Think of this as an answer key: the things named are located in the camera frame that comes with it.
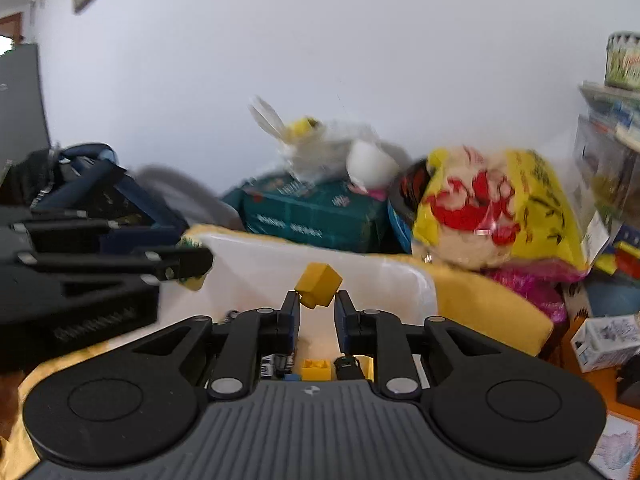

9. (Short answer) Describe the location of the stack of books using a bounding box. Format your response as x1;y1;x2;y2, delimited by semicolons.
580;80;640;146

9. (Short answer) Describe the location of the yellow blanket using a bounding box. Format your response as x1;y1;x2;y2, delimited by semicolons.
0;224;555;480

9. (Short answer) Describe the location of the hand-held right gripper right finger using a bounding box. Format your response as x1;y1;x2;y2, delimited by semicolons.
334;290;493;401

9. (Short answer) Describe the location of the wooden door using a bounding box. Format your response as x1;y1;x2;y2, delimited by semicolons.
0;12;25;43

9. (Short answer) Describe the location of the dark grey panel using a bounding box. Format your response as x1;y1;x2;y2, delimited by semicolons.
0;42;51;161

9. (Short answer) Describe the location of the white plastic bin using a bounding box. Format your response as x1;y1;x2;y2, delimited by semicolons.
177;232;438;391

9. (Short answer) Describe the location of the dark green toy car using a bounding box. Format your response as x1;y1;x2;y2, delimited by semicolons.
334;355;363;380

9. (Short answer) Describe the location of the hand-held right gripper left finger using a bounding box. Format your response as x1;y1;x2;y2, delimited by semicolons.
135;290;302;402

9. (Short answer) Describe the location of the green white tin can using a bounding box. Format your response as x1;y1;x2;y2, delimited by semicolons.
604;32;640;92

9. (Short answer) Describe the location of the yellow red printed bag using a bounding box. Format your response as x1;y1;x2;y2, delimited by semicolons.
412;146;591;281

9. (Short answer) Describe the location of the white bowl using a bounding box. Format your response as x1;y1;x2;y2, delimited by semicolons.
346;140;396;188

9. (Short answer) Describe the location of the black adapter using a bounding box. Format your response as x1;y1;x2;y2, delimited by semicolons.
615;360;640;408

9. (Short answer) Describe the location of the pink plastic bag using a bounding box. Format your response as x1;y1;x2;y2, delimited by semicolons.
485;267;568;323

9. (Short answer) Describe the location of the blue black playpen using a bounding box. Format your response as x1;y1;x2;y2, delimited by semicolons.
0;142;188;241

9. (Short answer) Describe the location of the black round tin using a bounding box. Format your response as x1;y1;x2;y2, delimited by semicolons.
387;160;431;253

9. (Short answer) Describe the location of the white printed book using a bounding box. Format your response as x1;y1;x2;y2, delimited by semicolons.
590;410;640;480

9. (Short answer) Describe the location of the small white carton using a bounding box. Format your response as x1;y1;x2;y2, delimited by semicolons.
570;315;640;373

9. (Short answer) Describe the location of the clear plastic storage box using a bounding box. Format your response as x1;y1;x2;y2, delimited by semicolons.
572;115;640;241

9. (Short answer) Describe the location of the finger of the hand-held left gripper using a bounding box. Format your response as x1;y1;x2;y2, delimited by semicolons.
10;210;181;257
15;246;215;301

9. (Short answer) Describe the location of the colourful block toy set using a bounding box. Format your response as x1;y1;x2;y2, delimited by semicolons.
592;220;640;276

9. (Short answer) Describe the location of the dark green carton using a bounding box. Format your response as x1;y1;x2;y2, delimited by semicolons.
222;175;391;251

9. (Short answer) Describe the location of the white plastic bag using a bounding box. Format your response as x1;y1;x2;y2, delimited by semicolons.
248;95;396;183

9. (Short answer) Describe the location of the orange cabinet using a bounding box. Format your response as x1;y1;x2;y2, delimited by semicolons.
542;330;640;480

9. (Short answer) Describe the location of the white toy bus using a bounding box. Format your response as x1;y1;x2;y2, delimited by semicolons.
260;354;286;378

